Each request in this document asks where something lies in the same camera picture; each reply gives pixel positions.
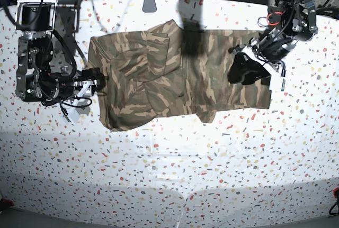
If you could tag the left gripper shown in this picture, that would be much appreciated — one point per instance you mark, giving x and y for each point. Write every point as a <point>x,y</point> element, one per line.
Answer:
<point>262,47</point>

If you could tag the red clamp right corner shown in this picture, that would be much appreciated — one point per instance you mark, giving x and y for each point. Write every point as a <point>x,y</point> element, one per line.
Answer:
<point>334,208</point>

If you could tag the camouflage T-shirt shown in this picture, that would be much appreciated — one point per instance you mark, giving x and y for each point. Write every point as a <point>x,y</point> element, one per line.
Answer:
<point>169,71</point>

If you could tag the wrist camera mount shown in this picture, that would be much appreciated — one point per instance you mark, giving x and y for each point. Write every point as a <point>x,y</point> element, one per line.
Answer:
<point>82,99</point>
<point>273,71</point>

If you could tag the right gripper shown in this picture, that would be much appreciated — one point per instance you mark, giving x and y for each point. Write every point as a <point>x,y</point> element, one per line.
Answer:
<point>54,90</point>

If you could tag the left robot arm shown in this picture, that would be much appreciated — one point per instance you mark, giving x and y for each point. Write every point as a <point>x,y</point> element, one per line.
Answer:
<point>292,21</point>

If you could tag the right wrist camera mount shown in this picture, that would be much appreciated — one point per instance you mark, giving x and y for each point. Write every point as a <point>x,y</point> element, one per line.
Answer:
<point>82,99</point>

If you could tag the red clamp corner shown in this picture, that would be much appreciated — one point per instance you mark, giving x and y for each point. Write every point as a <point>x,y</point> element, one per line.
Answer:
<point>334,208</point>
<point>5,203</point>

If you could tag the red clamp left corner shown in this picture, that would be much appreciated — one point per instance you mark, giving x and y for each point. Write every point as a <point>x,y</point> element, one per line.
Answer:
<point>5,203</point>

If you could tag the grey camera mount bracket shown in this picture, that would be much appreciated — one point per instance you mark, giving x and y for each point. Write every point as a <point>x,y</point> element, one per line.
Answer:
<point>149,6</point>

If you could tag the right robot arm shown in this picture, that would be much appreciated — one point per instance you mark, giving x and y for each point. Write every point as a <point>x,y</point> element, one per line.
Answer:
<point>35,81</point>

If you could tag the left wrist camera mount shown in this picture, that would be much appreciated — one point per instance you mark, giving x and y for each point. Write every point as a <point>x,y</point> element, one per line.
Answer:
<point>273,71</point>

